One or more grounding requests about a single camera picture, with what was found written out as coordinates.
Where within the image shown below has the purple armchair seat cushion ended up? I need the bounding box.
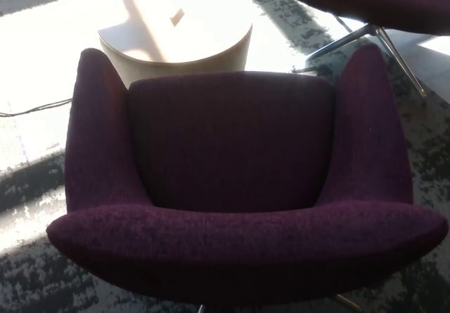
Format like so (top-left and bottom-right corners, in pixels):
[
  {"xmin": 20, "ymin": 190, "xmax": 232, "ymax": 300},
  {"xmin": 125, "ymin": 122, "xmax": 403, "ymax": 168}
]
[{"xmin": 127, "ymin": 70, "xmax": 335, "ymax": 210}]

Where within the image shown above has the chrome lounge chair leg base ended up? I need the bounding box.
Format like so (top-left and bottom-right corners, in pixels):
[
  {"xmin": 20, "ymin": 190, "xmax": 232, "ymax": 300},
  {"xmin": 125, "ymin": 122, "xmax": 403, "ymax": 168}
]
[{"xmin": 291, "ymin": 15, "xmax": 428, "ymax": 98}]

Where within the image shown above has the purple fabric armchair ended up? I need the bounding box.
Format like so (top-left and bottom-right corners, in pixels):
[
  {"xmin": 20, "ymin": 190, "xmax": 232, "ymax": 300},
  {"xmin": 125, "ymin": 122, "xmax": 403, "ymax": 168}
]
[{"xmin": 49, "ymin": 43, "xmax": 449, "ymax": 313}]

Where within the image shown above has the thin black floor cable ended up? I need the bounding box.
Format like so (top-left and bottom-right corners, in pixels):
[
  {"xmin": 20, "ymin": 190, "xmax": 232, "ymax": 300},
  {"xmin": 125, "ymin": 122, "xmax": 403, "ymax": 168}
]
[{"xmin": 0, "ymin": 97, "xmax": 73, "ymax": 117}]

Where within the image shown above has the round light wooden side table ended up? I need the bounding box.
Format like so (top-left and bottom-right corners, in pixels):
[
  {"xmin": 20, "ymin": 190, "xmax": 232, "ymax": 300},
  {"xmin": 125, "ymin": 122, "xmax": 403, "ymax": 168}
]
[{"xmin": 97, "ymin": 0, "xmax": 254, "ymax": 91}]

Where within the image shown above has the brass armchair leg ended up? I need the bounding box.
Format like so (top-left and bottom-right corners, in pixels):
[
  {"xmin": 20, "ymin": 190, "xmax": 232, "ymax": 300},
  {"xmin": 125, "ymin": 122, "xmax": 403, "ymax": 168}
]
[{"xmin": 333, "ymin": 293, "xmax": 363, "ymax": 313}]

